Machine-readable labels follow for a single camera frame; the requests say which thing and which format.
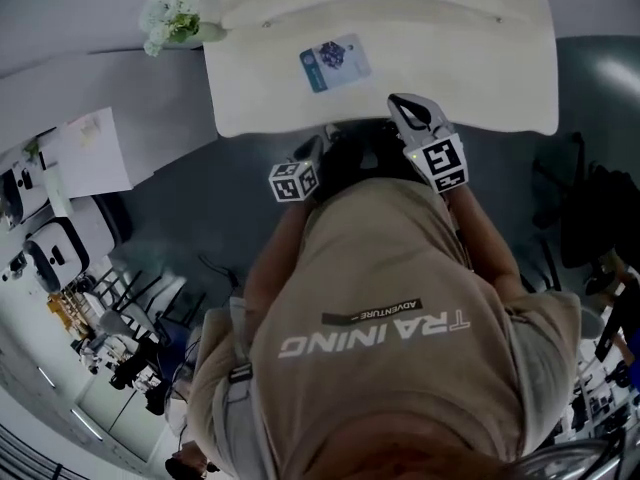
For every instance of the person's right forearm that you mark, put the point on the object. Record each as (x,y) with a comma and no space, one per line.
(485,238)

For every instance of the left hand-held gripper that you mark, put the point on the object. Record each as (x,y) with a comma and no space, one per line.
(292,183)

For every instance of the white rounded machine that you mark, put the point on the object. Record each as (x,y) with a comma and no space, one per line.
(60,253)
(20,198)

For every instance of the black office chair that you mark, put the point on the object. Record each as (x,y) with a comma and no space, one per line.
(590,218)

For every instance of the beige shirt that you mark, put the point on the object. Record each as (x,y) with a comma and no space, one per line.
(375,278)

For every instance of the white bookshelf desk unit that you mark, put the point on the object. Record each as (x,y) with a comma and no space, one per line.
(90,153)

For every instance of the white desk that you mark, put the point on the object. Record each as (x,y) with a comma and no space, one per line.
(425,43)

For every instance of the person's left forearm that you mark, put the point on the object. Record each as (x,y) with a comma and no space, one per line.
(280,238)

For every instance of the white vase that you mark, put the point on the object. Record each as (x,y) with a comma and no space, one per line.
(207,33)

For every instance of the blue card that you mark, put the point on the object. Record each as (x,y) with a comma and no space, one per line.
(335,63)

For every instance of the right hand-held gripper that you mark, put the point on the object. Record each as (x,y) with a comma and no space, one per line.
(442,163)

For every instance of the white flower bouquet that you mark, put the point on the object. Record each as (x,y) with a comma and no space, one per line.
(167,15)

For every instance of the black trousers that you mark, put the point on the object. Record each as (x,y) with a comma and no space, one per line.
(360,168)

